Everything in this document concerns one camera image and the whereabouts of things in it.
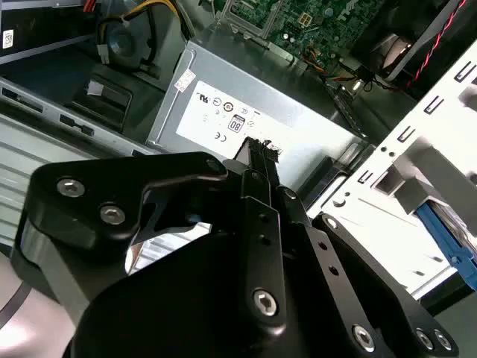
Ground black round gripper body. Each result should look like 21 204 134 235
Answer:
70 223 373 358

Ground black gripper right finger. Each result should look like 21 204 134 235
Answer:
260 141 460 358

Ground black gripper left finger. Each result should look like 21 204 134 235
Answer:
10 136 288 331

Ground hard disk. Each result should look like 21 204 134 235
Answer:
414 201 477 292

